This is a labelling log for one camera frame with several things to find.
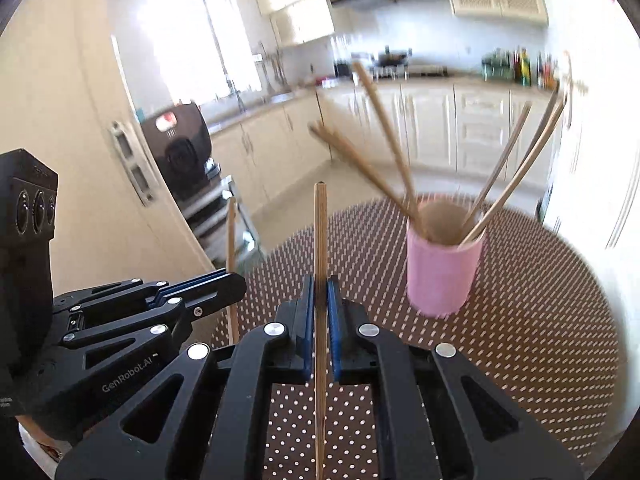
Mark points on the cream base cabinets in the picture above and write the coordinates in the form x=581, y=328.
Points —
x=435, y=125

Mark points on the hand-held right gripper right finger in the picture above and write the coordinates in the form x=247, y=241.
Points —
x=334, y=330

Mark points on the black canister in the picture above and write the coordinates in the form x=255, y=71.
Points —
x=342, y=69

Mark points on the brown polka-dot tablecloth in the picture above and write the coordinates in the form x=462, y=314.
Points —
x=525, y=335

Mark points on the bundle of wooden chopsticks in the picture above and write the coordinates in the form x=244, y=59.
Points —
x=383, y=130

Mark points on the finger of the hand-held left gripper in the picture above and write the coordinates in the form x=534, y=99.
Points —
x=115, y=296
x=215, y=295

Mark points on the hanging utensil rail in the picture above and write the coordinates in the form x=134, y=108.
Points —
x=270, y=65

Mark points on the sink faucet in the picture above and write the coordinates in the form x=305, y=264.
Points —
x=237, y=95

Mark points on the white door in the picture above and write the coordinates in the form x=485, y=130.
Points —
x=600, y=135

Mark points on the long wooden chopstick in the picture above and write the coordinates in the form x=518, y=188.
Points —
x=231, y=240
x=320, y=240

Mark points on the metal wok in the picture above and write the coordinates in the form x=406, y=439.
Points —
x=395, y=56

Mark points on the pink cup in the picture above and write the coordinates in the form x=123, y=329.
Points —
x=440, y=280

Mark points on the row of condiment bottles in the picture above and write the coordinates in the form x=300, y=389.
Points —
x=535, y=70

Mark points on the wall switch panel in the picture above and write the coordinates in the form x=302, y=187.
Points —
x=131, y=160

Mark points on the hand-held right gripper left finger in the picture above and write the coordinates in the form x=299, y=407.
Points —
x=309, y=330

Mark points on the metal storage rack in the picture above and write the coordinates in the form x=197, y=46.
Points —
x=220, y=220

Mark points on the black countertop appliance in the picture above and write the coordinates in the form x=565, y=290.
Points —
x=180, y=155

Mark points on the gas stove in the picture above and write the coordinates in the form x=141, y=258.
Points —
x=415, y=72

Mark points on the kitchen window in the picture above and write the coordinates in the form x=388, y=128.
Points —
x=200, y=40

